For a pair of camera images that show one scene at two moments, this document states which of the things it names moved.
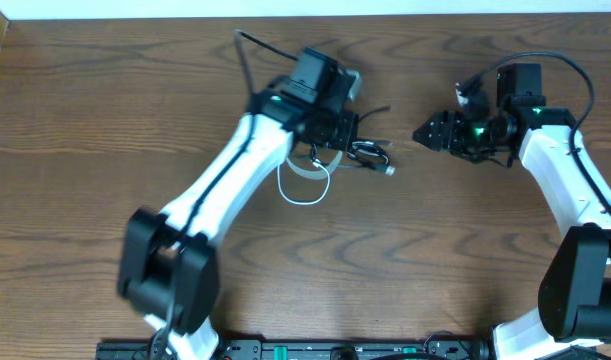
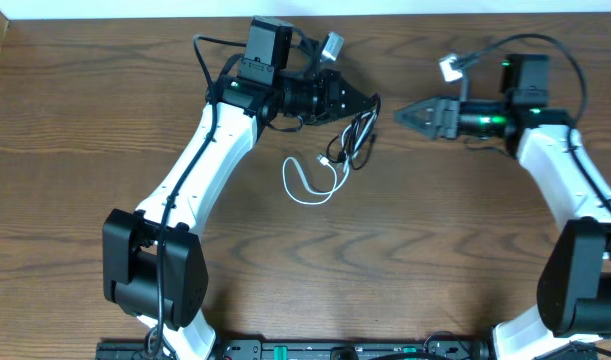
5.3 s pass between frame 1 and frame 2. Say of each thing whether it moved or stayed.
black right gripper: moved
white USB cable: moved
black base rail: stayed
